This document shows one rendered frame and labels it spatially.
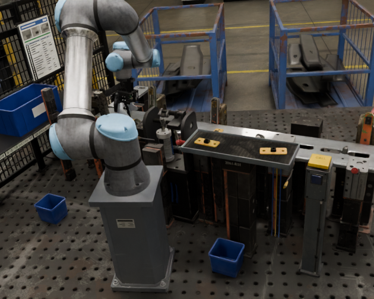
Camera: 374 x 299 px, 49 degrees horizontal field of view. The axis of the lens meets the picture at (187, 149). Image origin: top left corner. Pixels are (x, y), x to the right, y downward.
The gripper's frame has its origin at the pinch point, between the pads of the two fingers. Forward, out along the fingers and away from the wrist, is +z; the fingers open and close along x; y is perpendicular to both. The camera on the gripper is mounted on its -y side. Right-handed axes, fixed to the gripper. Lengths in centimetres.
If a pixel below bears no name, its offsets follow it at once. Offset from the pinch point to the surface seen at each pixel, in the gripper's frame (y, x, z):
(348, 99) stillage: 68, 255, 55
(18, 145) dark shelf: -30.3, -37.2, 5.8
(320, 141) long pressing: 89, 12, -1
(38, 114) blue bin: -34.3, -19.8, -2.3
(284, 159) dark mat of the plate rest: 87, -32, -12
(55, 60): -56, 15, -18
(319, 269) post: 101, -24, 32
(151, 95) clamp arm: 4.8, 17.2, -6.9
